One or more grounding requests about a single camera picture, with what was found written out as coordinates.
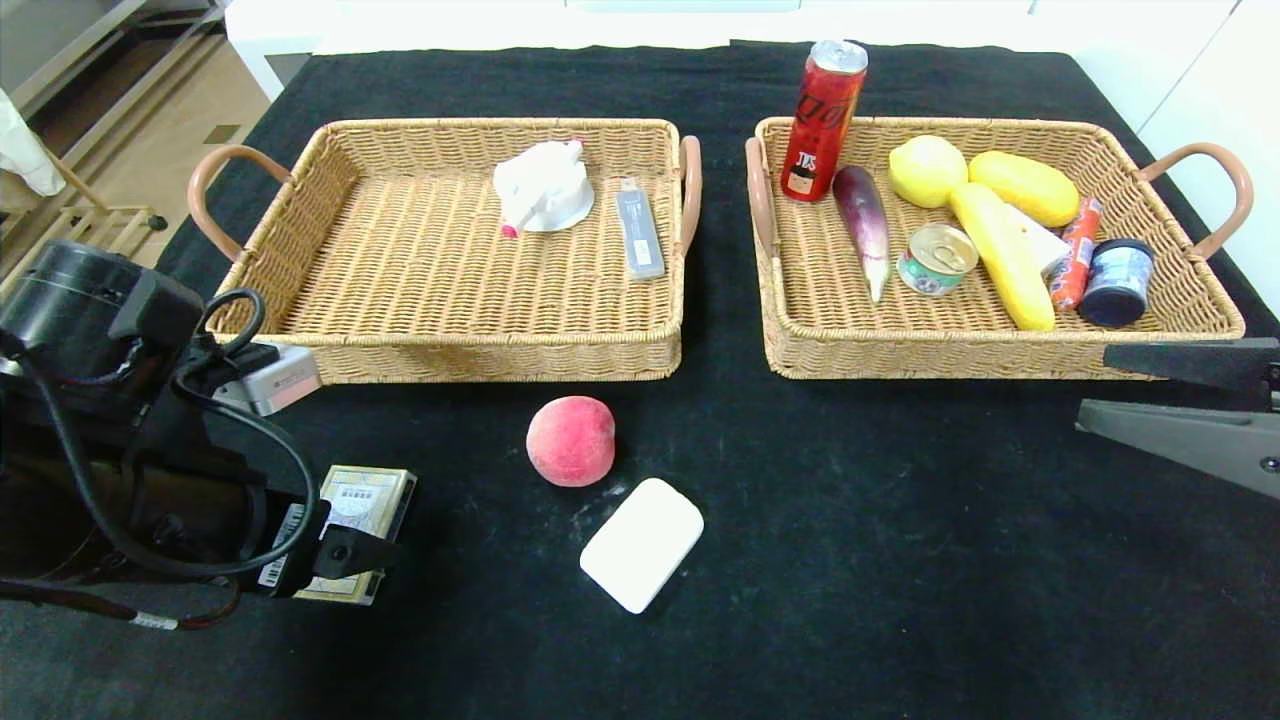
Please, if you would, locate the black tablecloth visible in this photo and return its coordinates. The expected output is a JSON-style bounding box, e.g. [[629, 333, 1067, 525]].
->
[[0, 42, 1280, 720]]

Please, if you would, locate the thin labelled left arm cable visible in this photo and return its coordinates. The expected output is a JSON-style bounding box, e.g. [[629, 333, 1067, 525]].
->
[[0, 578, 243, 633]]

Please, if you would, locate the playing card box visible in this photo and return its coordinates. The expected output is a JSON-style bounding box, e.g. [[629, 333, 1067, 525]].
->
[[292, 465, 419, 607]]

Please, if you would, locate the wooden rack on casters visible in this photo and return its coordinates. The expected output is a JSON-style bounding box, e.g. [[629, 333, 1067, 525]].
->
[[0, 150, 171, 301]]

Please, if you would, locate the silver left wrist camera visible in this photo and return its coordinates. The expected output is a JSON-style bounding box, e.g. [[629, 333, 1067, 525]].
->
[[213, 343, 324, 417]]

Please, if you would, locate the pull-tab tin can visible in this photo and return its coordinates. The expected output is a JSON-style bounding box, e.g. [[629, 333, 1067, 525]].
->
[[897, 222, 980, 298]]

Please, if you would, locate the small white juice carton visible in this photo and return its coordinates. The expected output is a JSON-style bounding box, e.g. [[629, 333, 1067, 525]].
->
[[1005, 205, 1071, 279]]

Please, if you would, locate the pink peach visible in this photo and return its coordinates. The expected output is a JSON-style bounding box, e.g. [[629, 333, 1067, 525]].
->
[[526, 396, 617, 489]]

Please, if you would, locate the red soda can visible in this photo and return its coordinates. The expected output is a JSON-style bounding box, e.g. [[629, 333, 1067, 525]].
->
[[780, 40, 869, 204]]

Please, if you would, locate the low shelf with grey frame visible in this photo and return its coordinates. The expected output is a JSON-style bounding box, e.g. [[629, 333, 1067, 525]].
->
[[0, 0, 233, 176]]

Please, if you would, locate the translucent grey plastic case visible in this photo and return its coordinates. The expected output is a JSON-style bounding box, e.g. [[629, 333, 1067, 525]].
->
[[616, 177, 667, 282]]

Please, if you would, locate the yellow-green lemon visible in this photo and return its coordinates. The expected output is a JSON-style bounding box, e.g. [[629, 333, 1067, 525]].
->
[[888, 135, 969, 209]]

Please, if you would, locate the white hanging cloth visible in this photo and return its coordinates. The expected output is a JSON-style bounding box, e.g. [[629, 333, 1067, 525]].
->
[[0, 90, 66, 198]]

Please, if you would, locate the white soap bar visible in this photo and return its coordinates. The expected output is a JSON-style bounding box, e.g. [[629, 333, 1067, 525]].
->
[[580, 478, 705, 615]]

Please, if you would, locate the woven wicker basket with handles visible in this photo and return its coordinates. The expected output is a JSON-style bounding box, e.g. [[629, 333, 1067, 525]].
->
[[188, 118, 703, 384], [745, 116, 1254, 381]]

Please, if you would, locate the white table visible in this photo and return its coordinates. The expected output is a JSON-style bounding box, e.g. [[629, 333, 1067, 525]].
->
[[226, 0, 1131, 105]]

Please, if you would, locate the purple eggplant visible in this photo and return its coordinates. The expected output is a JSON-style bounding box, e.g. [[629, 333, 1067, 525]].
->
[[832, 165, 894, 304]]

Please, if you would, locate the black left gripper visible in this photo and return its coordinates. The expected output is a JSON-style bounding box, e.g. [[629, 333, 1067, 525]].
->
[[156, 478, 404, 599]]

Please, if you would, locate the yellow banana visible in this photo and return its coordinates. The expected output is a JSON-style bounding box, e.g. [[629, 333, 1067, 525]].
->
[[948, 182, 1057, 332]]

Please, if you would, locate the yellow mango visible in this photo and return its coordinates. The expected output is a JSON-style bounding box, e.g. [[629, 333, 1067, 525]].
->
[[968, 150, 1082, 228]]

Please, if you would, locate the dark blue yogurt cup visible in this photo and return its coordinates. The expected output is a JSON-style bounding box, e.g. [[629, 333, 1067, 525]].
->
[[1080, 239, 1157, 329]]

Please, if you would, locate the red wrapped sausage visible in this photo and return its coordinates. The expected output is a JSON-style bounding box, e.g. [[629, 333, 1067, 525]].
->
[[1048, 196, 1105, 313]]

